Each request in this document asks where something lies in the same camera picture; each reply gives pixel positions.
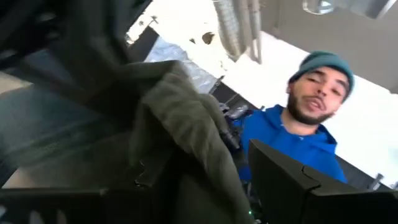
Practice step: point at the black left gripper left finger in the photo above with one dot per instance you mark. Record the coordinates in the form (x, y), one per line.
(155, 174)

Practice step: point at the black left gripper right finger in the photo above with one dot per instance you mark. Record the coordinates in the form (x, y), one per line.
(295, 193)

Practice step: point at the dark green baseball cap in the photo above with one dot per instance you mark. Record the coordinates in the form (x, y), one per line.
(186, 124)

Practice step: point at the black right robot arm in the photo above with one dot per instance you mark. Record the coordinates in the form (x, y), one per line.
(231, 137)

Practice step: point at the person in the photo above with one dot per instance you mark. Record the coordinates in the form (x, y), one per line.
(295, 137)

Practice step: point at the long ceiling light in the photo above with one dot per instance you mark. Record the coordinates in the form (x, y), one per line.
(342, 6)

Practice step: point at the silver ventilation duct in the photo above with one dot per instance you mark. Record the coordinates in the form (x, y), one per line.
(231, 28)

